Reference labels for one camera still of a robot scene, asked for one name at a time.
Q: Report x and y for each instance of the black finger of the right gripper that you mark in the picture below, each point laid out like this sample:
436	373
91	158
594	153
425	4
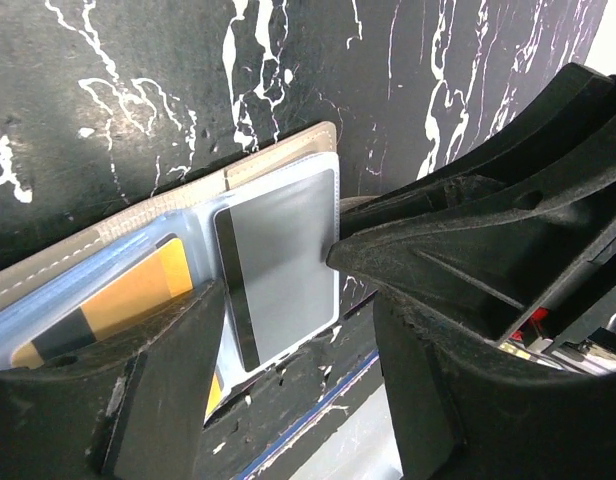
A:
573	105
476	256

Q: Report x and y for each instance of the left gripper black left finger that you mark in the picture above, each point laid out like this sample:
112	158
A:
132	406

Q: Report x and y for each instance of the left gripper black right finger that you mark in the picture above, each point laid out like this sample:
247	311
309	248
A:
462	409

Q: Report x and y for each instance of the grey card black stripe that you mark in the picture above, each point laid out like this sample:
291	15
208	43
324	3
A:
272	249

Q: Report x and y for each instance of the grey leather card holder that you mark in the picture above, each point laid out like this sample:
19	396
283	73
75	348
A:
36	292

